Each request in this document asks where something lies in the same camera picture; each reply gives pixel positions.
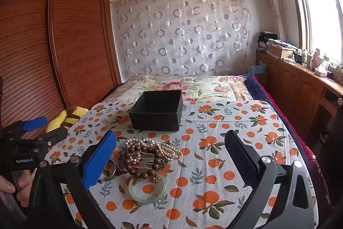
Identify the circle patterned sheer curtain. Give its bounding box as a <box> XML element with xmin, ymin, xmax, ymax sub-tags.
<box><xmin>111</xmin><ymin>0</ymin><xmax>252</xmax><ymax>76</ymax></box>

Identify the pearl necklace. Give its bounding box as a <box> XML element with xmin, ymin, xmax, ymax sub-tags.
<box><xmin>124</xmin><ymin>137</ymin><xmax>184</xmax><ymax>162</ymax></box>

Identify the blue paper bag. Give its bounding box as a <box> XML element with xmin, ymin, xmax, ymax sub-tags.
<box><xmin>250</xmin><ymin>64</ymin><xmax>268</xmax><ymax>74</ymax></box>

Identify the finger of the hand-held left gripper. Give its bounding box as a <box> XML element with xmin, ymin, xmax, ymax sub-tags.
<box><xmin>8</xmin><ymin>127</ymin><xmax>69</xmax><ymax>155</ymax></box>
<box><xmin>5</xmin><ymin>117</ymin><xmax>48</xmax><ymax>138</ymax></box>

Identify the person's left hand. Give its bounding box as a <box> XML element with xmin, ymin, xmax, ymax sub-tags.
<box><xmin>0</xmin><ymin>169</ymin><xmax>33</xmax><ymax>208</ymax></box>

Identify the wooden wardrobe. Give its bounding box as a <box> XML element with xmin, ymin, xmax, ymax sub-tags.
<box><xmin>0</xmin><ymin>0</ymin><xmax>121</xmax><ymax>135</ymax></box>

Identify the floral blanket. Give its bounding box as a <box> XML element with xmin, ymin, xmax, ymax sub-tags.
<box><xmin>103</xmin><ymin>75</ymin><xmax>254</xmax><ymax>109</ymax></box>

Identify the brown wooden bead bracelet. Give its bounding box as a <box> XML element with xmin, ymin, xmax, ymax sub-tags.
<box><xmin>126</xmin><ymin>144</ymin><xmax>165</xmax><ymax>178</ymax></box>

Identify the dark blue blanket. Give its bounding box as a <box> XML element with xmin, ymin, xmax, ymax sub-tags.
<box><xmin>245</xmin><ymin>73</ymin><xmax>276</xmax><ymax>109</ymax></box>

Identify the silver ring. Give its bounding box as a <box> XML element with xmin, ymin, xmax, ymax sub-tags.
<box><xmin>103</xmin><ymin>161</ymin><xmax>117</xmax><ymax>181</ymax></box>

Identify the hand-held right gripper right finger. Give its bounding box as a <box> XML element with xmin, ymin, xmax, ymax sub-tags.
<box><xmin>224</xmin><ymin>130</ymin><xmax>315</xmax><ymax>229</ymax></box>

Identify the black box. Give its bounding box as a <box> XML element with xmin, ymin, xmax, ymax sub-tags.
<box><xmin>129</xmin><ymin>89</ymin><xmax>184</xmax><ymax>131</ymax></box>

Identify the window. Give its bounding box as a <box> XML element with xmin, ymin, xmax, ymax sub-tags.
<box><xmin>281</xmin><ymin>0</ymin><xmax>343</xmax><ymax>63</ymax></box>

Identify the cardboard box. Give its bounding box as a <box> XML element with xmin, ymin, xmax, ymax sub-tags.
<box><xmin>266</xmin><ymin>44</ymin><xmax>294</xmax><ymax>59</ymax></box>

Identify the red blanket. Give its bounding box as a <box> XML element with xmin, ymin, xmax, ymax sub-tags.
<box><xmin>271</xmin><ymin>100</ymin><xmax>333</xmax><ymax>208</ymax></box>

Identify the pale green jade bangle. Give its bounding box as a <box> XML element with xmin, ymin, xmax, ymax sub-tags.
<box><xmin>128</xmin><ymin>170</ymin><xmax>167</xmax><ymax>204</ymax></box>

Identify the pile of dark clothes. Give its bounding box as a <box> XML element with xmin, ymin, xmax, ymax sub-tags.
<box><xmin>257</xmin><ymin>30</ymin><xmax>279</xmax><ymax>51</ymax></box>

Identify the purple bead bracelet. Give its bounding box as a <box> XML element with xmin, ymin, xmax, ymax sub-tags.
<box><xmin>116</xmin><ymin>147</ymin><xmax>134</xmax><ymax>173</ymax></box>

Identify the yellow plush toy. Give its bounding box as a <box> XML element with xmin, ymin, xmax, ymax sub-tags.
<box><xmin>45</xmin><ymin>106</ymin><xmax>89</xmax><ymax>133</ymax></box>

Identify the orange print bedsheet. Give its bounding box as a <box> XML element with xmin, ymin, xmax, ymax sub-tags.
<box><xmin>44</xmin><ymin>100</ymin><xmax>319</xmax><ymax>229</ymax></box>

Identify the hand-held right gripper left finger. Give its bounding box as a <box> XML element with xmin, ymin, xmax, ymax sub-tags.
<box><xmin>27</xmin><ymin>130</ymin><xmax>117</xmax><ymax>229</ymax></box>

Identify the wooden cabinet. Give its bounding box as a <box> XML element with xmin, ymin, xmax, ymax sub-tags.
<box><xmin>254</xmin><ymin>50</ymin><xmax>343</xmax><ymax>144</ymax></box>

